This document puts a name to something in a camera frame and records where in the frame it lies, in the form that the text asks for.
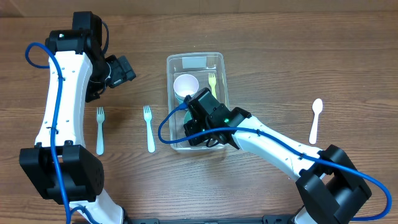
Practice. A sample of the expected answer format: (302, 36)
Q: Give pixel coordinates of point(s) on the yellow fork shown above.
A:
(212, 83)

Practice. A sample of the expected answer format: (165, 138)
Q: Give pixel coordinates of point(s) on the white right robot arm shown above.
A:
(331, 188)

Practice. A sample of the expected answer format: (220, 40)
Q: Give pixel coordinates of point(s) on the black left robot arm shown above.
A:
(59, 165)

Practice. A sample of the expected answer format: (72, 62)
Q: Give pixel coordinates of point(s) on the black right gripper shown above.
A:
(194, 141)

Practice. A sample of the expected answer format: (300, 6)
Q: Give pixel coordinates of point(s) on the white cup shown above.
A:
(184, 85)

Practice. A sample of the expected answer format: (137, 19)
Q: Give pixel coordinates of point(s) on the green cup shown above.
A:
(180, 99)

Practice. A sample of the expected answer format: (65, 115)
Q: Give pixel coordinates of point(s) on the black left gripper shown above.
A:
(120, 70)

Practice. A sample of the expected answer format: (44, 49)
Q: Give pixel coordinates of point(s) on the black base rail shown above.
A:
(266, 219)

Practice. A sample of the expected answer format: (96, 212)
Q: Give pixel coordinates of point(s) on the clear plastic container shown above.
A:
(198, 64)

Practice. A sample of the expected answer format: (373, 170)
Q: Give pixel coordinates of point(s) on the white fork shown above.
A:
(150, 137)

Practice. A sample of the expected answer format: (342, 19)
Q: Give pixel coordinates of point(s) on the light blue fork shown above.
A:
(100, 117)

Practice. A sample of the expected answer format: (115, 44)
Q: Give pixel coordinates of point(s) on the teal bowl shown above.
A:
(187, 117)

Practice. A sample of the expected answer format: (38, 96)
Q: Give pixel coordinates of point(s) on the white spoon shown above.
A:
(317, 108)

